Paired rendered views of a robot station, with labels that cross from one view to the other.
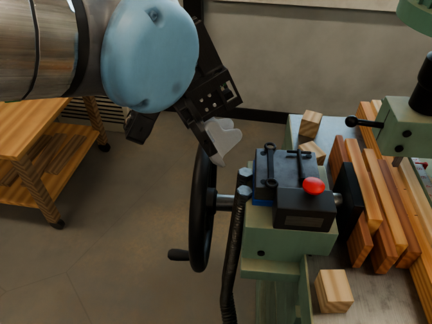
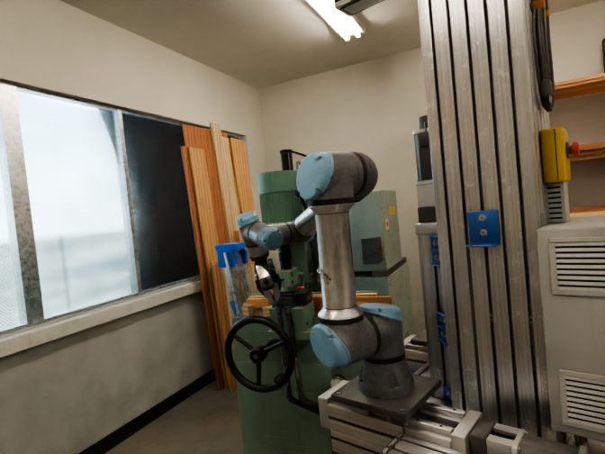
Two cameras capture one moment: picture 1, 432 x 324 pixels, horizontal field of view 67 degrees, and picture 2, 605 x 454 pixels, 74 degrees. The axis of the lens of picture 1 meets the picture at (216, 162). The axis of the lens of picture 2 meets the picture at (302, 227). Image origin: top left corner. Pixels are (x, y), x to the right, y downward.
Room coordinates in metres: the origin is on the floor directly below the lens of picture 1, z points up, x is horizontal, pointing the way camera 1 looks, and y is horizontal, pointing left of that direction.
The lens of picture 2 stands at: (-0.15, 1.41, 1.32)
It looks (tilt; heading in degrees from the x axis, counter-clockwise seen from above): 2 degrees down; 285
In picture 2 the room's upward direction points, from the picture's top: 6 degrees counter-clockwise
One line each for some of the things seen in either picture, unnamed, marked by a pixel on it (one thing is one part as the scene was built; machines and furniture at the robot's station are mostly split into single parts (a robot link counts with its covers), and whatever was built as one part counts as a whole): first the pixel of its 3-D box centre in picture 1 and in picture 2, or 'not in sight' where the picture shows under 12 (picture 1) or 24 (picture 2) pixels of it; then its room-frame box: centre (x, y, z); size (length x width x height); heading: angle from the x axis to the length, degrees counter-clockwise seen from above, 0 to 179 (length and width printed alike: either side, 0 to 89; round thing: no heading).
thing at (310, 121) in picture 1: (310, 124); (248, 310); (0.56, -0.20, 0.92); 0.04 x 0.04 x 0.04; 64
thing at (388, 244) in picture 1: (372, 218); not in sight; (0.31, -0.25, 0.93); 0.16 x 0.02 x 0.05; 175
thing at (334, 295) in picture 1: (332, 291); not in sight; (0.20, -0.16, 0.92); 0.04 x 0.03 x 0.04; 1
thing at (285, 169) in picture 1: (290, 184); (292, 297); (0.33, -0.11, 0.99); 0.13 x 0.11 x 0.06; 175
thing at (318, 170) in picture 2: not in sight; (337, 258); (0.04, 0.40, 1.19); 0.15 x 0.12 x 0.55; 50
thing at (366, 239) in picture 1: (346, 193); (294, 304); (0.36, -0.22, 0.93); 0.24 x 0.01 x 0.06; 175
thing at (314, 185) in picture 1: (313, 185); not in sight; (0.30, -0.13, 1.02); 0.03 x 0.03 x 0.01
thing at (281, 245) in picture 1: (284, 210); (293, 315); (0.34, -0.11, 0.91); 0.15 x 0.14 x 0.09; 175
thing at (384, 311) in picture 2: not in sight; (379, 327); (-0.04, 0.30, 0.98); 0.13 x 0.12 x 0.14; 50
